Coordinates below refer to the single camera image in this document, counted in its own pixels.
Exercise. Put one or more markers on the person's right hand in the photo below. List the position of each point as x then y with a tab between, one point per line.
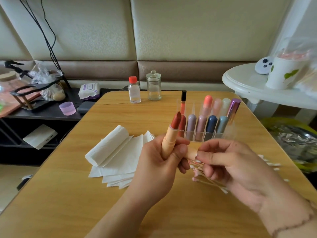
237	171

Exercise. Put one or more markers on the person's left hand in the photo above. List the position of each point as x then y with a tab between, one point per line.
156	173

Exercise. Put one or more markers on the pile of cotton swabs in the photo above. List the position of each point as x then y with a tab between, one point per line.
270	162

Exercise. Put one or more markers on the red lipstick beige tube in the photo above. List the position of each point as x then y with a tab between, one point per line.
171	136

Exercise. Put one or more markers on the beige lipstick cap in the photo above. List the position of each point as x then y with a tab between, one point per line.
193	155

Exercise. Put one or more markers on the stack of white tissues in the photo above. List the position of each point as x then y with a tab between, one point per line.
116	158

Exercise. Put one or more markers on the red lipstick grey-blue tube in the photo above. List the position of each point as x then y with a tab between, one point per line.
221	125

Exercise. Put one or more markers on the red lipstick navy tube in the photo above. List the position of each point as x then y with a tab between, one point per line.
211	127

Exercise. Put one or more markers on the clear acrylic lipstick organizer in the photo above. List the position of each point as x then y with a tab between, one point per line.
225	116

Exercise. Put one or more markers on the red lipstick dusty pink tube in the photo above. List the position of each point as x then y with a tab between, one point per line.
201	127

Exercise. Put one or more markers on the white tissue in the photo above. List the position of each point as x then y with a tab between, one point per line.
106	145

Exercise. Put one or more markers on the red lipstick mauve tube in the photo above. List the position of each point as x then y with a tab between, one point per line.
191	127

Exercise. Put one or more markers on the person's right forearm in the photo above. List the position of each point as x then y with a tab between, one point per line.
294	218

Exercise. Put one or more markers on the person's left forearm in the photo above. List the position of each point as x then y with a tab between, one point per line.
116	225

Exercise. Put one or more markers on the yellow-green bin with bag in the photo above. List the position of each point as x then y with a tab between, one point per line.
297	143

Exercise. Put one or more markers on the clear bottle red cap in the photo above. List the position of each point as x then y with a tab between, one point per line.
134	91

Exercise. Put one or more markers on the glass jar with lid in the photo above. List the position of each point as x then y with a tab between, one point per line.
153	87

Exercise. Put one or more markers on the white round side table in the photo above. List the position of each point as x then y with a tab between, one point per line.
245	84

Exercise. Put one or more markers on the wet wipes pack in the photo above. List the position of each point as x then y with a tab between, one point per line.
89	91

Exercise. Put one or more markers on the white panda figure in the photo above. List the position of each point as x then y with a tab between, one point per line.
264	65

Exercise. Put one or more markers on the white mug green leaf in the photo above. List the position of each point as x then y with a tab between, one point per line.
285	71

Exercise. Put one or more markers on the small purple plastic cup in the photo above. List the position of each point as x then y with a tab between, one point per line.
67	108

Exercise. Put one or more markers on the white power bank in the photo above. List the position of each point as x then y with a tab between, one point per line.
40	136

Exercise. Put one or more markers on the black low shelf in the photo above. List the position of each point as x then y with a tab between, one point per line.
44	117

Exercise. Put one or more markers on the beige padded backrest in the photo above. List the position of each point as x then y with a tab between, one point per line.
208	27

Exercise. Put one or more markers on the crumpled clear plastic bag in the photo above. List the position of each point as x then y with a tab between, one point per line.
44	72

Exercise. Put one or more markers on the pink tray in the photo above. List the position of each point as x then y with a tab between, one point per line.
15	101

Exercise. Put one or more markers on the jar with wooden lid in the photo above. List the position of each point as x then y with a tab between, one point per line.
9	76

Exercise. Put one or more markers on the black clip tool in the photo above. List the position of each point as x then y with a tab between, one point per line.
14	64

